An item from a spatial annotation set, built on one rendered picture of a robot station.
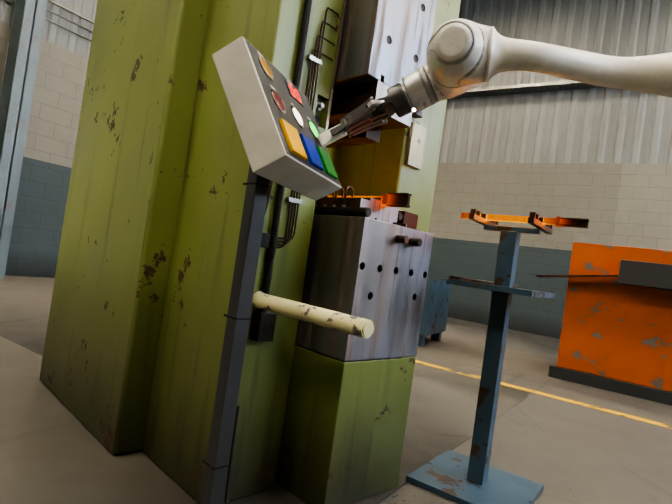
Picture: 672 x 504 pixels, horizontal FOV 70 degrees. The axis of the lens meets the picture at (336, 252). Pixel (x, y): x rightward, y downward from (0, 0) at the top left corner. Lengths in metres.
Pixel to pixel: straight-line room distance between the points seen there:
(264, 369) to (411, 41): 1.20
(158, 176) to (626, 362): 4.10
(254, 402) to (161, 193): 0.78
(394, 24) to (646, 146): 7.74
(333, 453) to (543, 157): 8.23
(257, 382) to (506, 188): 8.18
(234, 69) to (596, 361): 4.28
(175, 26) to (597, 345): 4.14
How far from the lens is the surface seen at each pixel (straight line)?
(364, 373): 1.57
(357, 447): 1.65
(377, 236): 1.51
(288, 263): 1.53
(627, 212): 9.00
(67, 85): 7.55
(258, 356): 1.52
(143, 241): 1.77
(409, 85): 1.16
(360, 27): 1.71
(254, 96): 1.02
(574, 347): 4.87
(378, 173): 1.98
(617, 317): 4.83
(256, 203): 1.14
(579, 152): 9.29
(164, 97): 1.83
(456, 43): 0.97
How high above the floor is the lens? 0.77
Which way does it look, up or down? 1 degrees up
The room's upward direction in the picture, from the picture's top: 8 degrees clockwise
